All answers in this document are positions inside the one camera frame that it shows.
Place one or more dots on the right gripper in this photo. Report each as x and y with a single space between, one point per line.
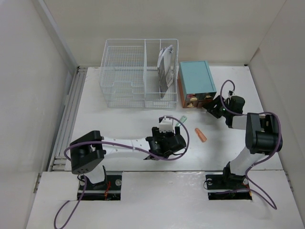
213 110

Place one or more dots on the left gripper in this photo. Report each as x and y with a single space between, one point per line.
157 134

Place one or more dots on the clear drawer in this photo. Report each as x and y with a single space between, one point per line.
201 96

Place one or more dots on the teal drawer box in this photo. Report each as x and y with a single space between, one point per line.
195 77

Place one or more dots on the brown drawer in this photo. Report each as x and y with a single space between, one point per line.
195 104

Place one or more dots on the grey setup guide booklet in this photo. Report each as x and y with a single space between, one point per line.
163 65

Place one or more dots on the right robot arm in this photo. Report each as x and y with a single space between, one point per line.
262 138

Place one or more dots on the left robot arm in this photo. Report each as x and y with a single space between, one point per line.
87 152

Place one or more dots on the green transparent tape case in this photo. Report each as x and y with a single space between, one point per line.
181 120

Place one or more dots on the orange transparent case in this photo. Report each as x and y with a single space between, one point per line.
200 134

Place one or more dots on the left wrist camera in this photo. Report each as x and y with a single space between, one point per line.
165 124

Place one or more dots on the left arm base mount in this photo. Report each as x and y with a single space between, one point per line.
108 190

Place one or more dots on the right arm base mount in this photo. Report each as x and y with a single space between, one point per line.
219 189

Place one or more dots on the white wire mesh organizer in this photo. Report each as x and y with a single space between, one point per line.
129 74

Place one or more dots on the aluminium rail frame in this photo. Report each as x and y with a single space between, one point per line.
57 160

